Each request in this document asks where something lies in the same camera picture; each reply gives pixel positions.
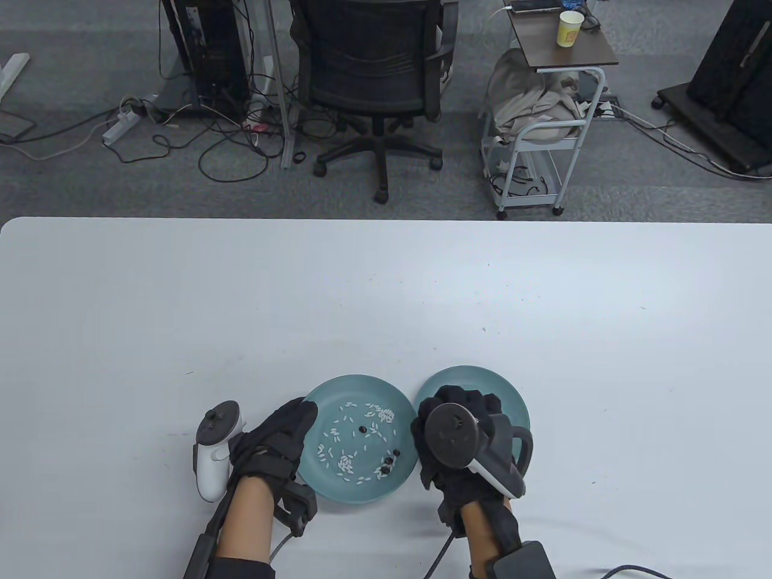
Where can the person's right forearm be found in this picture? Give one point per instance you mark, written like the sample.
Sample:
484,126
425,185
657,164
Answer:
479,531

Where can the teal ceramic plate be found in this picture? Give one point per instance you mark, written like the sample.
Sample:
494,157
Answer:
362,490
470,377

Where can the person's right hand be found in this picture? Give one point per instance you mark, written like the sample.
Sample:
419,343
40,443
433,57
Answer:
464,398

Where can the grey floor power strip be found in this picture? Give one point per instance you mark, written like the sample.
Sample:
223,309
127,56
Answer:
606,108

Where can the white and black left controller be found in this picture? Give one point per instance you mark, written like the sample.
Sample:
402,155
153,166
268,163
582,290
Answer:
211,467

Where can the yellow paper cup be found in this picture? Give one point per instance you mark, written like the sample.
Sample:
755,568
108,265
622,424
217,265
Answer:
569,31

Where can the group of dark coffee beans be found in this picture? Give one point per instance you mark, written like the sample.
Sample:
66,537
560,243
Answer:
362,429

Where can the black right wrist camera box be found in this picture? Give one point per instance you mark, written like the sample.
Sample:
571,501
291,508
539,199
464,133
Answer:
525,561

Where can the black wheeled monitor stand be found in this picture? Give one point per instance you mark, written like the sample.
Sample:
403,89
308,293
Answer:
736,60

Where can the black glove sensor module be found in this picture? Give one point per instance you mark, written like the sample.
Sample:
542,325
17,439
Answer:
298,500

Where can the white desk foot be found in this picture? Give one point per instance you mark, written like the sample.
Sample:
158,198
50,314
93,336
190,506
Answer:
13,69

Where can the clear bottle with blue label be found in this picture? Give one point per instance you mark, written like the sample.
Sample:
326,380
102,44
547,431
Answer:
572,3

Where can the person's left forearm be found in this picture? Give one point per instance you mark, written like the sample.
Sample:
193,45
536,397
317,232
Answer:
247,518

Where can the beige cloth bundle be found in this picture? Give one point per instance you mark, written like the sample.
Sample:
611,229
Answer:
531,102

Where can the grey metal desk leg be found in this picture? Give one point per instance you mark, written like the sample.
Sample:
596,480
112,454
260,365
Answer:
278,78

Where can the white cart with brown top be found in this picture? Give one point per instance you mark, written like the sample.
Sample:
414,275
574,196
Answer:
567,51

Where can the black computer tower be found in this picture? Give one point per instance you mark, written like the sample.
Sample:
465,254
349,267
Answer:
208,54

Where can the black mesh office chair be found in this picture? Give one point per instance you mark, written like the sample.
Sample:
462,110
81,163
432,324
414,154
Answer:
368,66

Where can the person's left hand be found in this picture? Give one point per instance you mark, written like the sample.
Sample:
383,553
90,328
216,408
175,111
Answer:
274,443

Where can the white power strip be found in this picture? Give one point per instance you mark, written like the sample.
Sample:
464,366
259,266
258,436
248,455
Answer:
117,129

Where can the scattered white rice grains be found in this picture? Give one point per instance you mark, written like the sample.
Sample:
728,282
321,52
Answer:
345,463

